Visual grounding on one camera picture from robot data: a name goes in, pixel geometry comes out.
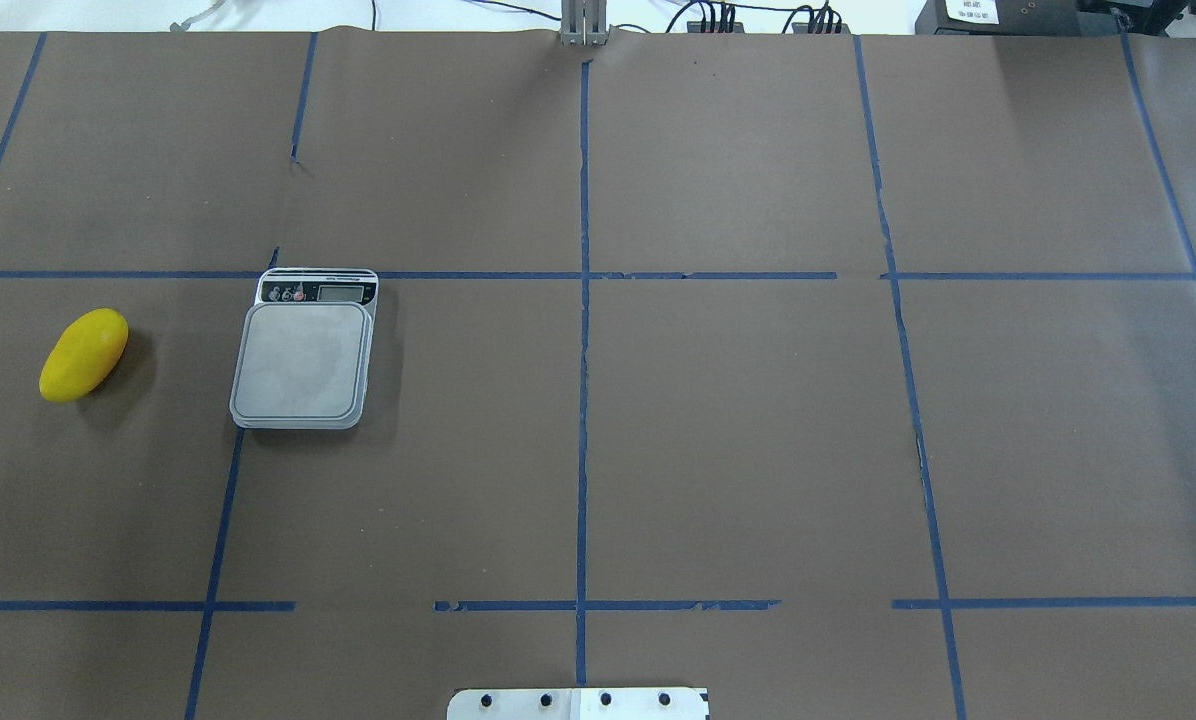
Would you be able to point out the grey metal camera stand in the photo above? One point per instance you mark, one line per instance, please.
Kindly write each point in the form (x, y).
(584, 23)

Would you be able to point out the silver digital kitchen scale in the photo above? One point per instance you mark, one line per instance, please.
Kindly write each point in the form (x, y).
(305, 349)

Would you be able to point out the black power strip left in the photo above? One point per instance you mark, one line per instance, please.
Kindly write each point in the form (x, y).
(715, 19)

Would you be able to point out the black power strip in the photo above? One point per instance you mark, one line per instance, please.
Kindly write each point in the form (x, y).
(715, 19)
(822, 19)

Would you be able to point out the black power strip right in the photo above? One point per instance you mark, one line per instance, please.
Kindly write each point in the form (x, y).
(822, 19)

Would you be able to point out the black equipment box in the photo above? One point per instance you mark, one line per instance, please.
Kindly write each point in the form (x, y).
(1012, 18)

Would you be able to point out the yellow mango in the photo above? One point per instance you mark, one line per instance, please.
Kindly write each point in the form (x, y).
(84, 356)

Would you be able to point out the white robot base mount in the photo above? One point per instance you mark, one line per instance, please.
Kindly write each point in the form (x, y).
(580, 703)

